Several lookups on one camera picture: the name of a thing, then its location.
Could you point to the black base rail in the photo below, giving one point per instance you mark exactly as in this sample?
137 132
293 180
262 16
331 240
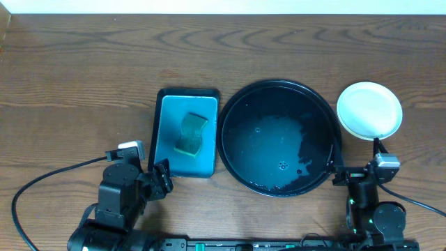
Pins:
310 244

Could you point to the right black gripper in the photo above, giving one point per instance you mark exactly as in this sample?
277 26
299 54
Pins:
350 177

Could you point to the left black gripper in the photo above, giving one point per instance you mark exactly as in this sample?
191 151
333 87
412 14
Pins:
153 182

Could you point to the round black serving tray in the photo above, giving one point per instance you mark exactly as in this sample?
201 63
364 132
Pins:
279 138

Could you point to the mint plate with blue stain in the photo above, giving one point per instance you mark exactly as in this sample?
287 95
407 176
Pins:
369 110

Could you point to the black rectangular water tray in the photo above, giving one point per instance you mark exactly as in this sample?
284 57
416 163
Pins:
172 105

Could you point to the green yellow sponge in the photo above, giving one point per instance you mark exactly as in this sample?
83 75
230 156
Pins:
190 140

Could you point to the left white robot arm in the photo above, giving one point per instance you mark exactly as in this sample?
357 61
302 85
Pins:
123 195

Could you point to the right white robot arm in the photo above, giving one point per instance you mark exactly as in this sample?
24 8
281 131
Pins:
377 225

